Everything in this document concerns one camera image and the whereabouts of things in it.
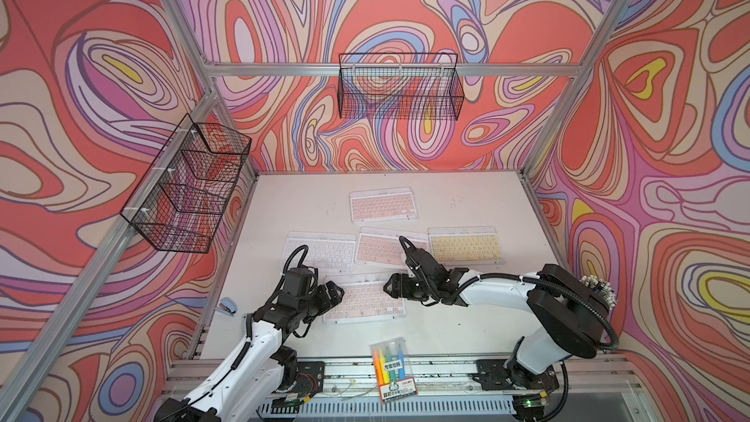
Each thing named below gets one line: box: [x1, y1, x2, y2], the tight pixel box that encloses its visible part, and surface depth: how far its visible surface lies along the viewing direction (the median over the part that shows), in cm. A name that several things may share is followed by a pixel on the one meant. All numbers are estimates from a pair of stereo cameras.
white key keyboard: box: [280, 231, 357, 274], surface depth 98 cm
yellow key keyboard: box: [427, 225, 506, 266], surface depth 100 cm
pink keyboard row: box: [354, 226, 429, 269], surface depth 101 cm
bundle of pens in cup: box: [580, 274, 618, 311], surface depth 73 cm
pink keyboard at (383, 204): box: [348, 185, 419, 224], surface depth 110 cm
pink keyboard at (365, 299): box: [322, 274, 407, 325], surface depth 87 cm
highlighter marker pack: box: [370, 337, 418, 404], surface depth 76 cm
